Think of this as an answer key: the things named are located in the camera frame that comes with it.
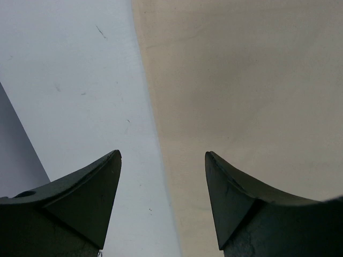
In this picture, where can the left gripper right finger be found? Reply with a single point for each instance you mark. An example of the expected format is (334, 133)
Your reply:
(252, 218)

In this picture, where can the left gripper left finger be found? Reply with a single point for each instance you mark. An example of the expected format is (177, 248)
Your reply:
(67, 217)

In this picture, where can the beige surgical wrap cloth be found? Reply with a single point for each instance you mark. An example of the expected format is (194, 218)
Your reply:
(257, 82)

